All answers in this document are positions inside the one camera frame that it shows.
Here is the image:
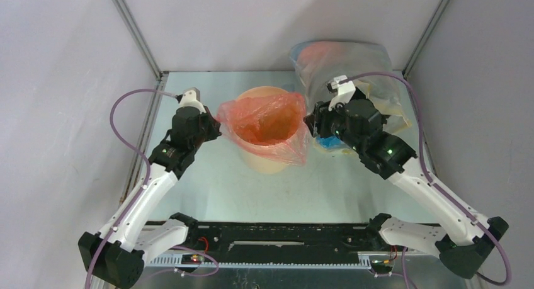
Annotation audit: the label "red plastic trash bag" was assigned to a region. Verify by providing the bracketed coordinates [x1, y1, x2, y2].
[216, 93, 309, 166]

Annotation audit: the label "large translucent storage bag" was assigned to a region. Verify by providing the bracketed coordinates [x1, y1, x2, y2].
[290, 41, 412, 134]

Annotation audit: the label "beige plastic trash bin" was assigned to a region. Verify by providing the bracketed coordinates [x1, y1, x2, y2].
[230, 86, 304, 174]

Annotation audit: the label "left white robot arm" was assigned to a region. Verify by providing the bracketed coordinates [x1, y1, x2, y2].
[78, 105, 220, 288]

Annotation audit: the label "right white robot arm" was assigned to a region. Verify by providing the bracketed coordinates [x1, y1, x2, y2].
[304, 99, 509, 279]

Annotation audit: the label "blue plastic trash bag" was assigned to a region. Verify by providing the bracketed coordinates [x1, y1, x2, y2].
[315, 136, 344, 150]

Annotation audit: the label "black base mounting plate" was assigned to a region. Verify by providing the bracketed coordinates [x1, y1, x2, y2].
[182, 222, 402, 266]

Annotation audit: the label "left circuit board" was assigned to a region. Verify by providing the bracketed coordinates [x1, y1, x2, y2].
[181, 254, 205, 265]

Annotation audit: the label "circuit board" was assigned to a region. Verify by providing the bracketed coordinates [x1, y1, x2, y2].
[370, 259, 394, 275]
[181, 254, 205, 265]

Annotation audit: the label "right circuit board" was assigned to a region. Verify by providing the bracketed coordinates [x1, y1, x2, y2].
[370, 259, 394, 275]

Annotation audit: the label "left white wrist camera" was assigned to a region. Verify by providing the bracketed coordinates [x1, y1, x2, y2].
[176, 87, 207, 113]

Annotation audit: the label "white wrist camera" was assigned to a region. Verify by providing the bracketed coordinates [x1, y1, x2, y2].
[176, 87, 207, 113]
[326, 75, 356, 111]

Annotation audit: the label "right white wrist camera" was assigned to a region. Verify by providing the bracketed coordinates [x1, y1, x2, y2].
[326, 75, 356, 111]

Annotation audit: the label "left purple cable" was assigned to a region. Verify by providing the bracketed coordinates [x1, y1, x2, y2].
[84, 89, 220, 289]

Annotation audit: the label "purple cable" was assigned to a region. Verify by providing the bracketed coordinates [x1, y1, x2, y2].
[338, 72, 513, 289]
[84, 89, 220, 289]

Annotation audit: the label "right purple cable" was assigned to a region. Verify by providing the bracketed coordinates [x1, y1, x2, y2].
[338, 72, 513, 289]

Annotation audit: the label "aluminium frame rail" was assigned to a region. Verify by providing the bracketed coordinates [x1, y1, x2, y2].
[96, 224, 477, 271]

